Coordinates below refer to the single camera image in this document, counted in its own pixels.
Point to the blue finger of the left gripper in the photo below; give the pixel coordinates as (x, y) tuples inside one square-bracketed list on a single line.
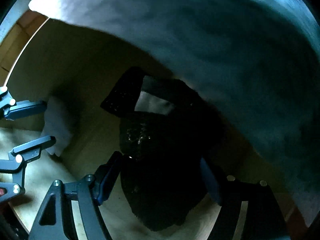
[(24, 109), (31, 151)]

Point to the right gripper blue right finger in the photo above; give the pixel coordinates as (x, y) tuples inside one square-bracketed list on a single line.
[(211, 182)]

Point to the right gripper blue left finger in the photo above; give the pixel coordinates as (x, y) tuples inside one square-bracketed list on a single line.
[(105, 178)]

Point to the light blue sock pair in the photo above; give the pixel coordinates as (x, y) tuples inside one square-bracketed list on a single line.
[(57, 123)]

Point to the black garment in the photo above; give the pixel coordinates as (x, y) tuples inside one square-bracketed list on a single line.
[(165, 130)]

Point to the wooden cabinet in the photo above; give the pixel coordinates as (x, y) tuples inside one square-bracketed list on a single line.
[(41, 58)]

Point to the blue checked cloth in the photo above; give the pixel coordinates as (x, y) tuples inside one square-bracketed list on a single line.
[(256, 60)]

